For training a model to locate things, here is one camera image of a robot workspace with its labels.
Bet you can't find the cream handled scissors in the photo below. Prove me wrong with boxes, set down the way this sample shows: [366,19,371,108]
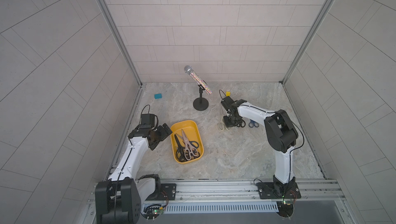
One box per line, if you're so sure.
[218,114,231,131]

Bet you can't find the blue handled scissors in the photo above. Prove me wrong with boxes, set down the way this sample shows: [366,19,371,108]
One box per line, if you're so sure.
[248,120,259,128]

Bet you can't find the yellow storage box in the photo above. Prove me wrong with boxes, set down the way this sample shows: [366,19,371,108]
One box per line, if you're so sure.
[171,120,204,164]

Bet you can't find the large black scissors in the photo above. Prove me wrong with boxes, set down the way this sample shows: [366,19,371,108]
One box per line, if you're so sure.
[174,134,201,162]

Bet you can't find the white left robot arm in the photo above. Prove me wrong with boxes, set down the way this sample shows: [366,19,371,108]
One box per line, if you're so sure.
[95,124,172,224]

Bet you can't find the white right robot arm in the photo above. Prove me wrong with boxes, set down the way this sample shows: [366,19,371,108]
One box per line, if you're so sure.
[221,96,299,195]

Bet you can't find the teal block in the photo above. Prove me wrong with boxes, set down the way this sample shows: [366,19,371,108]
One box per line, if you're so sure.
[154,94,163,99]

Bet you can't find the black microphone stand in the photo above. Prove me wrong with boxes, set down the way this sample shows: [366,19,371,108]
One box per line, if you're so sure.
[193,85,209,111]

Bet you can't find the glitter microphone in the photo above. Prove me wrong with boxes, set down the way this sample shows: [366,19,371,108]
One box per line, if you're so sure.
[184,65,212,95]

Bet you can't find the left circuit board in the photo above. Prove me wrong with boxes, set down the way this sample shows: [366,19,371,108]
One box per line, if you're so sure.
[141,204,165,221]

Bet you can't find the circuit board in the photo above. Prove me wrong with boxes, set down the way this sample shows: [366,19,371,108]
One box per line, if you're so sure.
[277,202,294,218]
[141,204,165,221]

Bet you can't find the white vent grille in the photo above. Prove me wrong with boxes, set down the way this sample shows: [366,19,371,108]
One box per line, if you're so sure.
[164,202,279,214]

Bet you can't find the right circuit board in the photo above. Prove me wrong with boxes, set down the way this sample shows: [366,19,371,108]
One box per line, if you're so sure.
[277,202,294,218]

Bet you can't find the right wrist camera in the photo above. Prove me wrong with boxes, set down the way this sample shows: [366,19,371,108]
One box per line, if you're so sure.
[221,96,234,111]

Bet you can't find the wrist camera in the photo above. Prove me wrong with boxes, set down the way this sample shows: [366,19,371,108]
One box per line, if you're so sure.
[139,113,156,129]
[221,96,234,111]

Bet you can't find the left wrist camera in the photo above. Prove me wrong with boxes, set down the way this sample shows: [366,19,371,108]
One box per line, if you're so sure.
[139,113,156,129]

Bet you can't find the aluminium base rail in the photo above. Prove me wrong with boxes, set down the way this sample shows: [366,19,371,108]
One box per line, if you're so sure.
[86,179,345,204]

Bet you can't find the aluminium corner post left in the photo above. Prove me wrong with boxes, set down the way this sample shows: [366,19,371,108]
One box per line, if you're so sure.
[96,0,143,88]

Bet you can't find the aluminium corner post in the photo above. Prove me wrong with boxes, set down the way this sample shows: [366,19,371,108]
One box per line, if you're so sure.
[280,0,335,86]
[96,0,143,88]

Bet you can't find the aluminium corner post right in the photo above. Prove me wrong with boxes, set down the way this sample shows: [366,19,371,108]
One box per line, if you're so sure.
[280,0,335,86]

